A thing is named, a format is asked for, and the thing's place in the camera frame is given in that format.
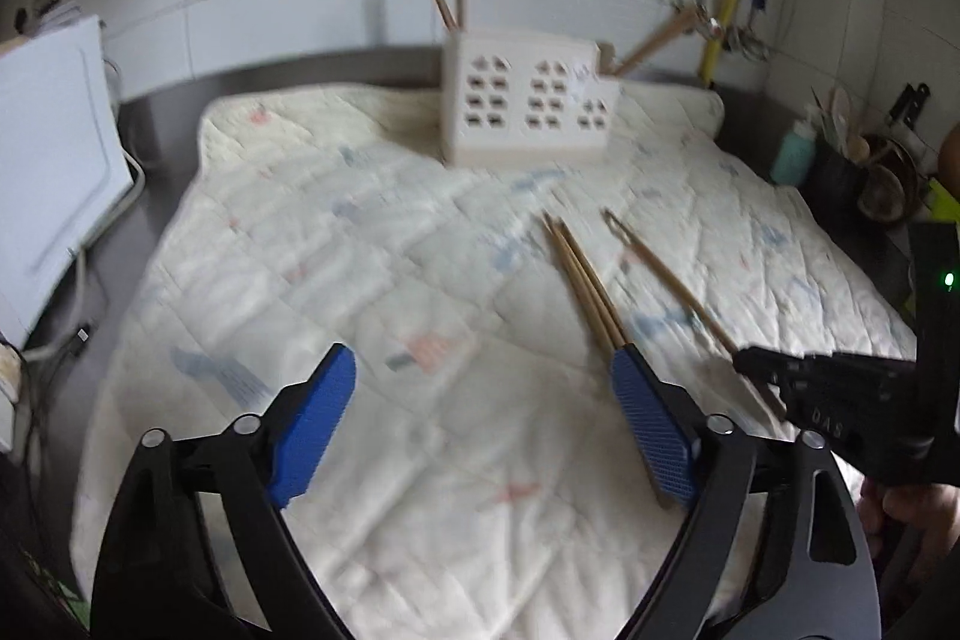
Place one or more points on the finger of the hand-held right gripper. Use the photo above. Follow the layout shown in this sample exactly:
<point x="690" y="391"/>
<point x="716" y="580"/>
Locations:
<point x="772" y="368"/>

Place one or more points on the white quilted mat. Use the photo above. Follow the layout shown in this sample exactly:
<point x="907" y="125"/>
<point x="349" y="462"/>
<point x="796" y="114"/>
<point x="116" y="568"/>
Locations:
<point x="375" y="235"/>

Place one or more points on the black utensil pot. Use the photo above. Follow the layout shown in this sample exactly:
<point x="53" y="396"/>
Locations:
<point x="836" y="179"/>

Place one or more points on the wooden spoon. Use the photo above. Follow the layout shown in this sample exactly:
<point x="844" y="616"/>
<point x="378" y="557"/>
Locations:
<point x="860" y="147"/>

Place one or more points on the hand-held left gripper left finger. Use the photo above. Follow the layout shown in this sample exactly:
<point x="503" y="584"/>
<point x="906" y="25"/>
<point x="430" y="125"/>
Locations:
<point x="315" y="422"/>

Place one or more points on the person's right hand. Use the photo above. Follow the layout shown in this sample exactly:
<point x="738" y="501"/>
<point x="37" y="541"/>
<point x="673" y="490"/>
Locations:
<point x="919" y="505"/>

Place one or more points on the cream plastic chopstick holder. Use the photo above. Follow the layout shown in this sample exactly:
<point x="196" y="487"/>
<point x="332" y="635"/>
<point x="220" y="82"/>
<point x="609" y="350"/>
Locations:
<point x="525" y="153"/>

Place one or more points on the white countertop appliance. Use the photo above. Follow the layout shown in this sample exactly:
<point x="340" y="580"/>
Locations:
<point x="52" y="160"/>

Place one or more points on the white plastic spatula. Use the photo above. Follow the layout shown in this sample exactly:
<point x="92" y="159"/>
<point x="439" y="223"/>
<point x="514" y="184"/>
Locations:
<point x="838" y="111"/>

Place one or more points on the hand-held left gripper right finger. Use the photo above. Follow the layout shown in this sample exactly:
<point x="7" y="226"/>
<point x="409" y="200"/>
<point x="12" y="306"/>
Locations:
<point x="652" y="422"/>

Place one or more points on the wooden chopsticks pair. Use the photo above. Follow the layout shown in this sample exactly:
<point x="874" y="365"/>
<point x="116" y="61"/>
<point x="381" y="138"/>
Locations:
<point x="576" y="287"/>

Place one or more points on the teal plastic bottle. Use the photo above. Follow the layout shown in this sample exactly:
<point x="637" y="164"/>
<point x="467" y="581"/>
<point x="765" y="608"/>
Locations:
<point x="795" y="153"/>

